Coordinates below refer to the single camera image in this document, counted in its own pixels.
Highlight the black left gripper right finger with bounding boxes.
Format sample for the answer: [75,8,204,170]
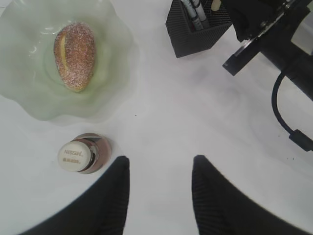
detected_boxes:
[192,155,306,235]

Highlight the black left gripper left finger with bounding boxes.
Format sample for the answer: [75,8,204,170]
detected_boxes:
[25,156,129,235]

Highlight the brown coffee bottle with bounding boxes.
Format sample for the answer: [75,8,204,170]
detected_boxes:
[57,133,112,174]

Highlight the sugared bread roll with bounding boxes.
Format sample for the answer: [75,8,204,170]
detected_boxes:
[53,22,96,92]

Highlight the grey pen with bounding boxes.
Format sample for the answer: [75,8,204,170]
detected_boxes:
[181,0,203,31]

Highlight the blue-grey pen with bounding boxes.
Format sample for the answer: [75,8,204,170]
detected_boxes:
[192,0,209,28]

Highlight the cream white pen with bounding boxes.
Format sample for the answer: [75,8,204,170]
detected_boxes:
[211,0,222,12]

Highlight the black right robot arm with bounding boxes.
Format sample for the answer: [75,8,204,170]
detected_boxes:
[222,0,313,152]

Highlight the black mesh pen holder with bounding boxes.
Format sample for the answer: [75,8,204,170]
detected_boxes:
[165,0,232,58]

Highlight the pale green wavy plate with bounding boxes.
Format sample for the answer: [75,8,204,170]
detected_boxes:
[0,0,137,121]

